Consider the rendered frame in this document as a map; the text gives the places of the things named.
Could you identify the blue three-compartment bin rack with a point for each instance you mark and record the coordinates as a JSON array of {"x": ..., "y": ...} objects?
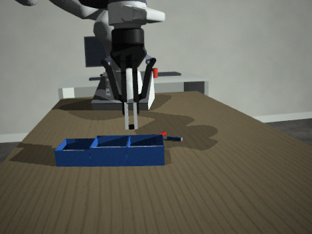
[{"x": 129, "y": 150}]

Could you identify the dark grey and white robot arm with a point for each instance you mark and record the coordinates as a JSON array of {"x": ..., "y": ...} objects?
[{"x": 113, "y": 14}]

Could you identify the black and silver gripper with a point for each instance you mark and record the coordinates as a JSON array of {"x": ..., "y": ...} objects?
[{"x": 129, "y": 56}]

